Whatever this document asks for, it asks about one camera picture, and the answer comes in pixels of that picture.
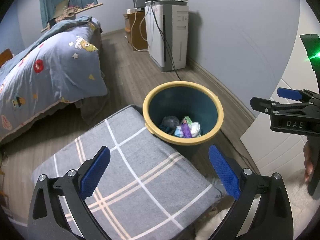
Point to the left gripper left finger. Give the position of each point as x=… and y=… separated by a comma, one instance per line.
x=46, y=218

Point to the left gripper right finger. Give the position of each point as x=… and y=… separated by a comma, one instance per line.
x=273, y=218

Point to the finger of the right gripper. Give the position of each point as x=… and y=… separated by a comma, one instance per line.
x=269, y=106
x=298, y=95

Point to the white tissue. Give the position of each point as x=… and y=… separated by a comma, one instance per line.
x=195, y=129

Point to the purple spray bottle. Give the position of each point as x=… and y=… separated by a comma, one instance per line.
x=186, y=132

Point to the black plastic bag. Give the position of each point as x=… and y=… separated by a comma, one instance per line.
x=169, y=124

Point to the green white medicine box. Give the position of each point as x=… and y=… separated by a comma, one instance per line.
x=186, y=120

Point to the blue wet wipes pack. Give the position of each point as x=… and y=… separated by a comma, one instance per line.
x=178, y=132

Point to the yellow and teal trash bin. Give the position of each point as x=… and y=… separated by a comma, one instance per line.
x=181, y=99

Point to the person's right hand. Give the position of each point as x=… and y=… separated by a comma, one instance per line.
x=307, y=161

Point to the grey plaid cushion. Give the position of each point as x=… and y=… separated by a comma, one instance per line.
x=148, y=191

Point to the white air purifier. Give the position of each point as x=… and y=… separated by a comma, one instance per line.
x=167, y=24

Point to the wooden side cabinet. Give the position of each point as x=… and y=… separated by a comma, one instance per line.
x=135, y=29

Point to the blue patterned duvet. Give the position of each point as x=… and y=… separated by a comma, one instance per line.
x=61, y=67

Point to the wooden bed headboard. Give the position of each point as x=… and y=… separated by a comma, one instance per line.
x=5, y=56

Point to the clothes pile on windowsill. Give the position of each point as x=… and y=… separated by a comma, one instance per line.
x=63, y=10

